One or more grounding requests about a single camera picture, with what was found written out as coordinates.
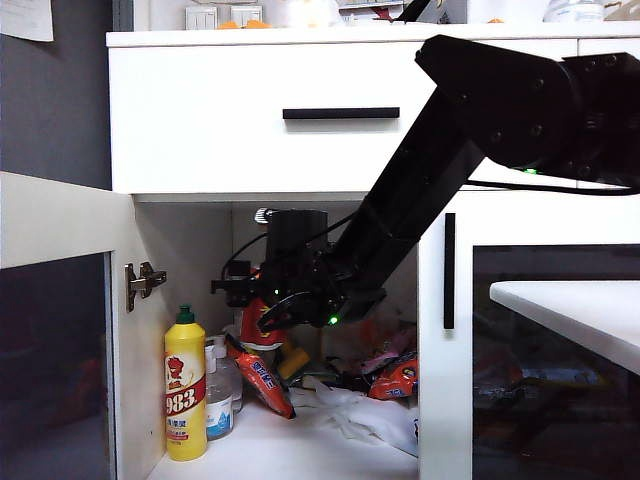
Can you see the yellow sponge brush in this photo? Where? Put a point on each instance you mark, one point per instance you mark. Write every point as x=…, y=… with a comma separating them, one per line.
x=294, y=361

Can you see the narrow white drawer front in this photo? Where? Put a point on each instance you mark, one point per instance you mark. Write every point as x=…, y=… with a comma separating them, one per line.
x=600, y=46

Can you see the colourful printed box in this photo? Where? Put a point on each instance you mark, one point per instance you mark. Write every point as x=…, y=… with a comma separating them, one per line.
x=370, y=6

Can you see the wide white drawer front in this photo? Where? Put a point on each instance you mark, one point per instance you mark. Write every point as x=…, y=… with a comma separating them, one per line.
x=200, y=125

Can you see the white wall switch panel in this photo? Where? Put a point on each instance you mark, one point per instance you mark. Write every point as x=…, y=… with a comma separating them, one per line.
x=246, y=15
x=201, y=17

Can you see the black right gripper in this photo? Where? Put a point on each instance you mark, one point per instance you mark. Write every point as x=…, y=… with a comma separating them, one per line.
x=310, y=280

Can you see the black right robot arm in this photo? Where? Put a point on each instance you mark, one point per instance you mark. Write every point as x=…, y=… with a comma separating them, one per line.
x=500, y=90

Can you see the white orange plastic bag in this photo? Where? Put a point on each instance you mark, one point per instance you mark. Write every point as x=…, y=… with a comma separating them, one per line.
x=370, y=335

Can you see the white glass cabinet door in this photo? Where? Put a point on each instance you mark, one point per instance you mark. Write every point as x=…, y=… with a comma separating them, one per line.
x=445, y=400
x=55, y=220

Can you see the red beverage can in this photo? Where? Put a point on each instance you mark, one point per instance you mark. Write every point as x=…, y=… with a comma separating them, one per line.
x=260, y=330

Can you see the orange fruit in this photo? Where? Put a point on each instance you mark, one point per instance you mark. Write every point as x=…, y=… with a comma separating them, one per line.
x=229, y=25
x=256, y=24

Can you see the white cabinet carcass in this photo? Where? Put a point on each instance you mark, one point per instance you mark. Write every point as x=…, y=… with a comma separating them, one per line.
x=200, y=240

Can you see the white box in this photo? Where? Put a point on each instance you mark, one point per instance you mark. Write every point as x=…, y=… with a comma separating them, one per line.
x=505, y=10

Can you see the red orange snack packet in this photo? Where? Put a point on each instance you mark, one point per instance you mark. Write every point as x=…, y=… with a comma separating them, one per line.
x=397, y=382

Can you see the clear plastic container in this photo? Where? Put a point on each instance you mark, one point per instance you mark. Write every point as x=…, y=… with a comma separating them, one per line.
x=302, y=13

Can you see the clear water bottle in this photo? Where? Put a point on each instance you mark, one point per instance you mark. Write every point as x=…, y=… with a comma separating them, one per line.
x=572, y=10

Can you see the white paper sheet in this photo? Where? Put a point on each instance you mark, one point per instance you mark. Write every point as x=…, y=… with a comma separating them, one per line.
x=25, y=20

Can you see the pink snack packet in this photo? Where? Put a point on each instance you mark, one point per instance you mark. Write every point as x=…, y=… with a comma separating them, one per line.
x=395, y=352

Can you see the clear pump sanitizer bottle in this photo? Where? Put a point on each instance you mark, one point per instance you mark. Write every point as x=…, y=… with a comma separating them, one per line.
x=219, y=410

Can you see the black angular object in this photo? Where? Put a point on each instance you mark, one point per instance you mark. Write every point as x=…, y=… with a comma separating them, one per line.
x=415, y=10

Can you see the yellow detergent bottle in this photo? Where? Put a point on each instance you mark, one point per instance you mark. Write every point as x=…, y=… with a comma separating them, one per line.
x=186, y=380

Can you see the metal door hinge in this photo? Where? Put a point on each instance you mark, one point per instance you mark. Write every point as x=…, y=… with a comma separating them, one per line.
x=144, y=285

